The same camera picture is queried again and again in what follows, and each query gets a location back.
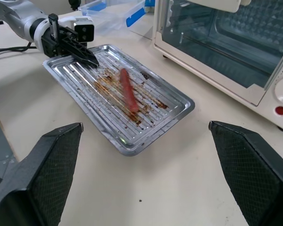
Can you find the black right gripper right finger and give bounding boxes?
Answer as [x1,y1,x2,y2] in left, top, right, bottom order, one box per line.
[208,120,283,226]

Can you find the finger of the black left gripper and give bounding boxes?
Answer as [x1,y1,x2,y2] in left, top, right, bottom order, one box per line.
[62,35,100,69]

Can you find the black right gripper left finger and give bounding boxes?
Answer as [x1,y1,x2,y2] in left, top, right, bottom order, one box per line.
[0,122,84,226]

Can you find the ribbed silver metal baking tray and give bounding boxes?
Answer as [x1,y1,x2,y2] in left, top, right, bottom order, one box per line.
[42,44,196,157]

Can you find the cream toaster oven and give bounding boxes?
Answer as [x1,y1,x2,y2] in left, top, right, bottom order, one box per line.
[152,0,283,134]

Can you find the red sausage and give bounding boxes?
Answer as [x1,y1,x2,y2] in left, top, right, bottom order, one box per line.
[119,68,140,113]

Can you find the glass toaster oven door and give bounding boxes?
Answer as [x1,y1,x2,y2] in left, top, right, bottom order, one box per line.
[154,0,283,106]

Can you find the clear plastic box blue latches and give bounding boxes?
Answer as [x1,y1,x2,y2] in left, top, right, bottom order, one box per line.
[77,0,147,36]

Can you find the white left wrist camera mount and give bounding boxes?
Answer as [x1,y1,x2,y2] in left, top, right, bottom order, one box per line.
[58,16,95,44]

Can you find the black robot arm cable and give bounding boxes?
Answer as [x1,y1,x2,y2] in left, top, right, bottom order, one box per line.
[0,41,38,55]

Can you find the cream oven door handle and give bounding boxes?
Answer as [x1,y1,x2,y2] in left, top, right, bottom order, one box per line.
[188,0,252,14]

